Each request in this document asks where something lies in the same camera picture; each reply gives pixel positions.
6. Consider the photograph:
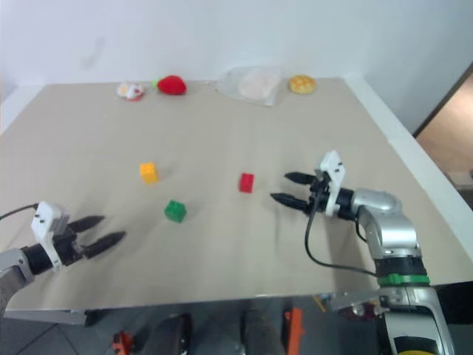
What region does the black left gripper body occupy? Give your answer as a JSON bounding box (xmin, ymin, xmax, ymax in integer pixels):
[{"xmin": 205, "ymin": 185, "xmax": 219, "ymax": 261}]
[{"xmin": 52, "ymin": 228, "xmax": 88, "ymax": 267}]

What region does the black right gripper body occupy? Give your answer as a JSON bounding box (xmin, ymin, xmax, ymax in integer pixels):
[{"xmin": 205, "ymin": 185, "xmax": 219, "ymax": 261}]
[{"xmin": 304, "ymin": 173, "xmax": 331, "ymax": 215}]

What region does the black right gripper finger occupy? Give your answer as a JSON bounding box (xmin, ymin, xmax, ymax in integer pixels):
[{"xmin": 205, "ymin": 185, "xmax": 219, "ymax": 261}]
[
  {"xmin": 269, "ymin": 192, "xmax": 310, "ymax": 212},
  {"xmin": 283, "ymin": 171, "xmax": 316, "ymax": 186}
]

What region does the green toy brick block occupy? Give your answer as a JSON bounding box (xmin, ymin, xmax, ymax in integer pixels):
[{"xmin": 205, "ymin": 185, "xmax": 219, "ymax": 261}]
[{"xmin": 163, "ymin": 199, "xmax": 188, "ymax": 224}]

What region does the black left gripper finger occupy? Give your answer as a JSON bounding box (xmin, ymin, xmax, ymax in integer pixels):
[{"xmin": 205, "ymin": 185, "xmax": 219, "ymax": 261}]
[
  {"xmin": 83, "ymin": 231, "xmax": 127, "ymax": 259},
  {"xmin": 69, "ymin": 215, "xmax": 106, "ymax": 234}
]

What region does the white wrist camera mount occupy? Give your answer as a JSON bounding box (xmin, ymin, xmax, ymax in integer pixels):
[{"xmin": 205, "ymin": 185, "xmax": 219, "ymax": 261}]
[
  {"xmin": 313, "ymin": 149, "xmax": 349, "ymax": 217},
  {"xmin": 30, "ymin": 201, "xmax": 72, "ymax": 273}
]

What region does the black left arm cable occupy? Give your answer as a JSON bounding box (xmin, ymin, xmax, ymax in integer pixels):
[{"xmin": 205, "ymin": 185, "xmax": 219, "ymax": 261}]
[{"xmin": 0, "ymin": 203, "xmax": 40, "ymax": 221}]

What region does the clear plastic bag with bread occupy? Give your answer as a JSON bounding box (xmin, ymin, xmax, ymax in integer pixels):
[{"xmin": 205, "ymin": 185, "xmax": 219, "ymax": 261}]
[{"xmin": 215, "ymin": 66, "xmax": 287, "ymax": 109}]

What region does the yellow toy brick block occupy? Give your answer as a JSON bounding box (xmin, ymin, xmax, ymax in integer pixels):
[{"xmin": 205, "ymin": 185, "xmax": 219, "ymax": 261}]
[{"xmin": 139, "ymin": 161, "xmax": 160, "ymax": 184}]

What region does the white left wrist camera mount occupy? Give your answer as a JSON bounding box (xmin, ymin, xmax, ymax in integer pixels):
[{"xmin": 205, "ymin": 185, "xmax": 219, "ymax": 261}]
[{"xmin": 30, "ymin": 201, "xmax": 72, "ymax": 273}]

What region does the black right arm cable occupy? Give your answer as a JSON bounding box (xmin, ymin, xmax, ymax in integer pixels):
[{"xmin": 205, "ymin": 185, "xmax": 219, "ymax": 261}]
[{"xmin": 304, "ymin": 197, "xmax": 380, "ymax": 277}]

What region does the orange clamp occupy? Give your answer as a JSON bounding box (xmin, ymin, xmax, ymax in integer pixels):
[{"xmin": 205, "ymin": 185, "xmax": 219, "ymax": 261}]
[
  {"xmin": 283, "ymin": 308, "xmax": 304, "ymax": 349},
  {"xmin": 112, "ymin": 331, "xmax": 135, "ymax": 353}
]

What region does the red strawberry toy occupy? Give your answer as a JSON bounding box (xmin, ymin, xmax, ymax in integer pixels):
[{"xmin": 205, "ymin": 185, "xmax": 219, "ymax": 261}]
[{"xmin": 149, "ymin": 75, "xmax": 188, "ymax": 96}]

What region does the red toy brick block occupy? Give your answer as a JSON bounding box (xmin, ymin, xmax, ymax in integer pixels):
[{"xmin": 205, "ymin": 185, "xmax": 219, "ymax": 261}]
[{"xmin": 238, "ymin": 172, "xmax": 257, "ymax": 194}]

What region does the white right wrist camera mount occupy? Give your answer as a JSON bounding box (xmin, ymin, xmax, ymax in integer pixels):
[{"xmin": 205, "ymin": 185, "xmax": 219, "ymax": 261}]
[{"xmin": 313, "ymin": 149, "xmax": 349, "ymax": 217}]

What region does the brown wooden door panel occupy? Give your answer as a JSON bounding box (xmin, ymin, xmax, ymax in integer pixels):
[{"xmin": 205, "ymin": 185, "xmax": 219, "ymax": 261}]
[{"xmin": 412, "ymin": 60, "xmax": 473, "ymax": 175}]

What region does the grey metal table bracket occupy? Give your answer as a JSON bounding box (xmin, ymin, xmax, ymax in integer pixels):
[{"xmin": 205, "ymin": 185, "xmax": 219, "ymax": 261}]
[{"xmin": 327, "ymin": 287, "xmax": 386, "ymax": 312}]

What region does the white and red small toy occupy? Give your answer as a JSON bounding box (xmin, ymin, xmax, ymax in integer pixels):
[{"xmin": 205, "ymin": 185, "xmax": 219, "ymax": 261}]
[{"xmin": 117, "ymin": 82, "xmax": 146, "ymax": 102}]

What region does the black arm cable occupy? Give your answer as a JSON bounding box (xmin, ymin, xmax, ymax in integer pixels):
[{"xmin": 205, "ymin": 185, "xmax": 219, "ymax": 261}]
[
  {"xmin": 0, "ymin": 203, "xmax": 40, "ymax": 221},
  {"xmin": 304, "ymin": 197, "xmax": 380, "ymax": 277}
]

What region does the golden bun toy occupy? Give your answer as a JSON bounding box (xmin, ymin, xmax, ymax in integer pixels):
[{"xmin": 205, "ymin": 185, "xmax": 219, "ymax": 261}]
[{"xmin": 287, "ymin": 75, "xmax": 319, "ymax": 95}]

